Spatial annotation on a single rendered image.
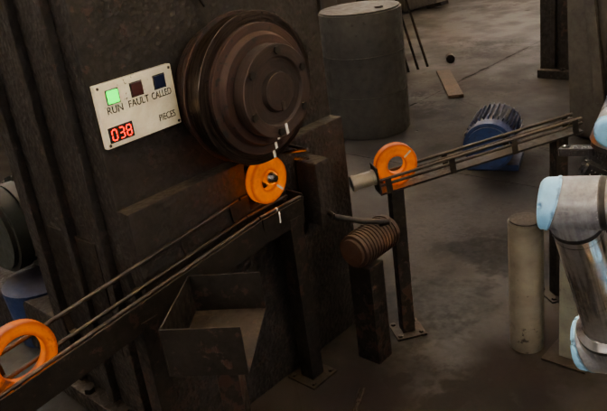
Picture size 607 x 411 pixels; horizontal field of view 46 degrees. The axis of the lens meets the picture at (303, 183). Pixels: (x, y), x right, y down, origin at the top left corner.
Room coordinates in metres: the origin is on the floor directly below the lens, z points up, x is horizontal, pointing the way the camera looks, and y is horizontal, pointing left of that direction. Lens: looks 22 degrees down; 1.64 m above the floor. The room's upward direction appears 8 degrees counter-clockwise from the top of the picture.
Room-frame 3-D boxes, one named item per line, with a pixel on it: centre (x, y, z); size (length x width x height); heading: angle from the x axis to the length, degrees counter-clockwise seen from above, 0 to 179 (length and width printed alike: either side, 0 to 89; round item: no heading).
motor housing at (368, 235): (2.30, -0.21, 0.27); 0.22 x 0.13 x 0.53; 135
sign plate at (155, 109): (2.00, 0.44, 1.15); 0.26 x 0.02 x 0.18; 135
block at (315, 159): (2.34, -0.04, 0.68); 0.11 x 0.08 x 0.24; 45
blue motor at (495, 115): (4.05, -1.18, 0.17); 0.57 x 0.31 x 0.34; 155
